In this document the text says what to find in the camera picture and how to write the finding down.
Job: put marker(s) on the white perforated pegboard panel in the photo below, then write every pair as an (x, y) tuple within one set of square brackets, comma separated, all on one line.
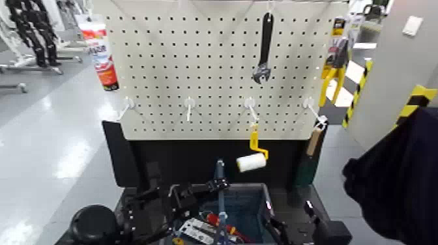
[(205, 68)]

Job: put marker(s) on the white wheeled robot stand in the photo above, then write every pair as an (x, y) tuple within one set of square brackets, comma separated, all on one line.
[(20, 65)]

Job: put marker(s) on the white packaged tool card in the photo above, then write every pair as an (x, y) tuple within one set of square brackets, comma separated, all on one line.
[(196, 231)]

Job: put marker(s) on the yellow black striped corner guard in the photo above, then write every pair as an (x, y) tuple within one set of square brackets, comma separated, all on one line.
[(414, 101), (357, 92)]

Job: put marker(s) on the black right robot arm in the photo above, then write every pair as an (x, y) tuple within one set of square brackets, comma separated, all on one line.
[(333, 234)]

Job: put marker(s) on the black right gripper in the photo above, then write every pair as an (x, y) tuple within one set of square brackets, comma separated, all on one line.
[(301, 236)]

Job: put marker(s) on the white wall plate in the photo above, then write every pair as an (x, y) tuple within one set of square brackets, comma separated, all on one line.
[(412, 26)]

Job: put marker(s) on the dark navy cloth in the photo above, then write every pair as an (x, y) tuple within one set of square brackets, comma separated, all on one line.
[(400, 178)]

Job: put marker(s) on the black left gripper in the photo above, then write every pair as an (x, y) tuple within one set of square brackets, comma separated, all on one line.
[(147, 213)]

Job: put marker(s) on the black adjustable wrench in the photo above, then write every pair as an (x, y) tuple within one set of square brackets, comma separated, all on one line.
[(265, 41)]

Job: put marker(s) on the small yellow round object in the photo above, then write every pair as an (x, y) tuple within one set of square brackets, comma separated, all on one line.
[(177, 241)]

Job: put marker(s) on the black humanoid robot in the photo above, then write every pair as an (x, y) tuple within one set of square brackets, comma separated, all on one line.
[(34, 30)]

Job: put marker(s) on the white pegboard hook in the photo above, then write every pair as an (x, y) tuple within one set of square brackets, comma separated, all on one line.
[(251, 107), (313, 108), (270, 7), (189, 104), (127, 106)]

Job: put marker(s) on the blue grey plastic crate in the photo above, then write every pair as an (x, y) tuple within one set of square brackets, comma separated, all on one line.
[(246, 205)]

